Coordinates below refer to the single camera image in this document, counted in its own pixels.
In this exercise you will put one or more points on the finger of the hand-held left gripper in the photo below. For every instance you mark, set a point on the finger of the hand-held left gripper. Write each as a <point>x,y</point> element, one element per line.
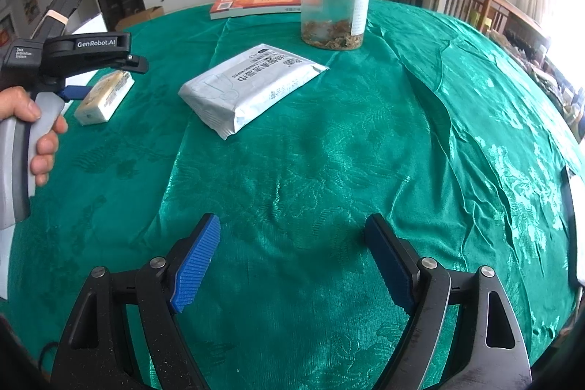
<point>135,63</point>
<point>77,92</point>

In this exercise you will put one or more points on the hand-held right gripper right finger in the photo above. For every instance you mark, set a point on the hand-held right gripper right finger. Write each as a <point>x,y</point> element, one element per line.
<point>388,262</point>

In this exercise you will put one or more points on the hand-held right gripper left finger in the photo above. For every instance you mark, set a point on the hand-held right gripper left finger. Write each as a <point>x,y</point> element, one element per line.
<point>196,266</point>

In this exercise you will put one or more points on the white cardboard box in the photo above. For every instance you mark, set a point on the white cardboard box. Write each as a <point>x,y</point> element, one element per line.
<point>93,24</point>

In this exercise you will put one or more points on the yellow boxed pack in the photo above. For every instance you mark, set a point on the yellow boxed pack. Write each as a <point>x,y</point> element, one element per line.
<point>105,97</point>

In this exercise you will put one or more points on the white wet wipes pack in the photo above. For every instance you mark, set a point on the white wet wipes pack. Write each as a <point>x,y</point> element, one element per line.
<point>247,88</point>

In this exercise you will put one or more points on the person's left hand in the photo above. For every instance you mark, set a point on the person's left hand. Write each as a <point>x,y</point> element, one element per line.
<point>45,143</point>

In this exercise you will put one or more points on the brown cardboard box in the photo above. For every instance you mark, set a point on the brown cardboard box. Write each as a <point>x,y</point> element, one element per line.
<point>137,17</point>

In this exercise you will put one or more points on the green tablecloth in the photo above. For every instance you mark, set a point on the green tablecloth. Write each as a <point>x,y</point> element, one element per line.
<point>320,166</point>

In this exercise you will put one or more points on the smartphone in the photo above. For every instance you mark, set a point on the smartphone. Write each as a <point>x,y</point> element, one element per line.
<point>576,230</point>

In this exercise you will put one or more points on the pile of side table clutter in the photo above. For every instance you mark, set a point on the pile of side table clutter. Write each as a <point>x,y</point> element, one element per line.
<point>548,70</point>

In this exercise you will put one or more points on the framed wall painting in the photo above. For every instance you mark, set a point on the framed wall painting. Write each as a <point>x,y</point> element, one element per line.
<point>29,4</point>

